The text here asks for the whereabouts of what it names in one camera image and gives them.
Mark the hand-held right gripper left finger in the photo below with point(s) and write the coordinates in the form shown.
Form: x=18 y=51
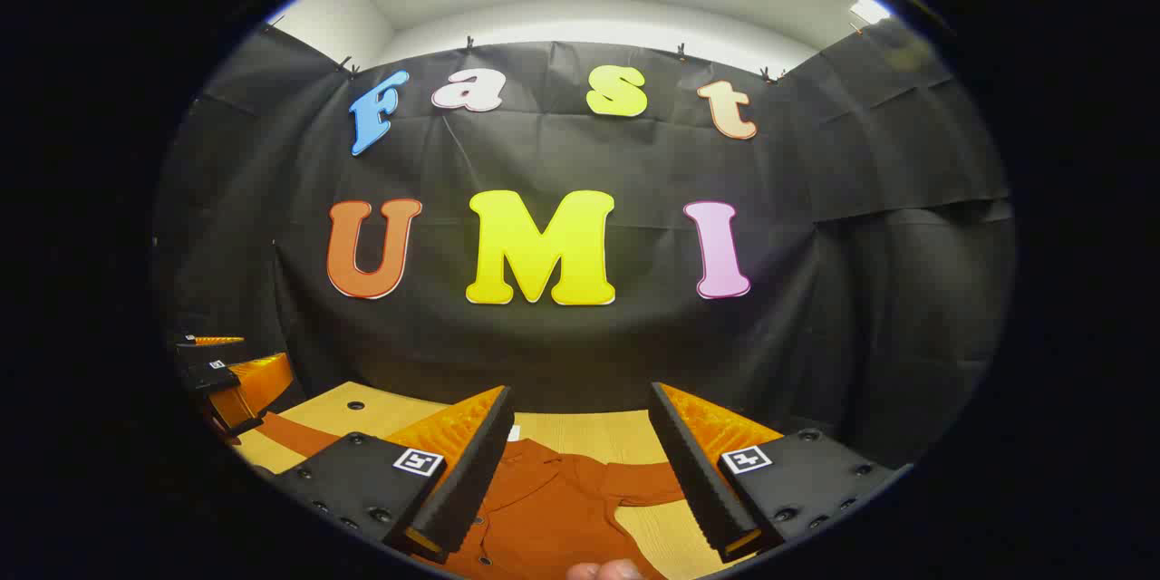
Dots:
x=471 y=471

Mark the orange knit jacket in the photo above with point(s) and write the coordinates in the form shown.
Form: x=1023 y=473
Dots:
x=562 y=507

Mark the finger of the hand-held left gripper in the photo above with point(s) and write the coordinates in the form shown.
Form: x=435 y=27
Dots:
x=263 y=381
x=213 y=342

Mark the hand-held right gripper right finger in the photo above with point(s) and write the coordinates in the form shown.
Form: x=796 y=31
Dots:
x=693 y=471

